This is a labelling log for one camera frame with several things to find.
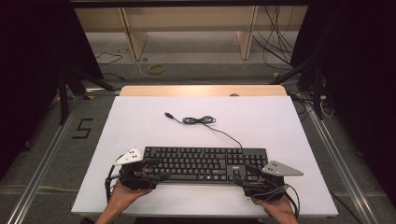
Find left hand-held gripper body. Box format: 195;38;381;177
114;147;157;191

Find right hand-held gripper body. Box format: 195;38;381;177
242;160;304;199

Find black metal stand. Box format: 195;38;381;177
56;66;117;126
269;55;325;121

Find person's left hand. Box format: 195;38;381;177
106;178;153;217

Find black keyboard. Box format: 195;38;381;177
143;146;269;185

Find white floor cable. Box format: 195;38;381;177
118;46;219;86

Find black curtain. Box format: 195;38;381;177
290;0;396;208
0;0;106;182

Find aluminium floor rail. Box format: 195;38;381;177
302;101;380;224
6;95;84;224

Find tangled floor cables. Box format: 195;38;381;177
289;91;335;119

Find wooden table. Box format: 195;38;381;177
120;85;288;97

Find black keyboard cable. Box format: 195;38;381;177
163;111;244;149

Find thin black floor cable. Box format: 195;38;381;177
94;51;124;66

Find person's right hand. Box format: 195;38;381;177
251;194;297;219

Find light wooden bench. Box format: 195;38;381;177
74;5;309;62

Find white board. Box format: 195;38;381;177
70;95;339;218

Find bundle of black cables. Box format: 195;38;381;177
251;5;297;72

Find yellow tape roll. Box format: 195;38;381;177
148;63;166;76

